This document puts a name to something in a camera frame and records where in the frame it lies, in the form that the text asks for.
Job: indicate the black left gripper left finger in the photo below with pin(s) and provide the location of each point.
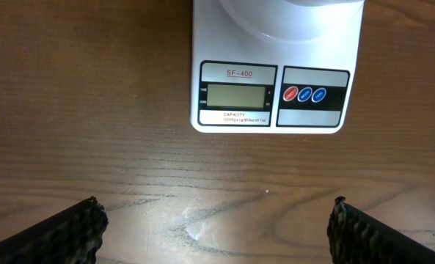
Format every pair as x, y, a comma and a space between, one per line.
73, 235

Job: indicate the white digital kitchen scale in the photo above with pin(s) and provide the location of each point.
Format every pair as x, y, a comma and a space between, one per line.
272, 66

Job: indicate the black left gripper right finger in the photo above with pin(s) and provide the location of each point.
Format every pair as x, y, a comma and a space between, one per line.
355, 238

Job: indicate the white round bowl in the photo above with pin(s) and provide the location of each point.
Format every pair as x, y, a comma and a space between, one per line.
319, 3

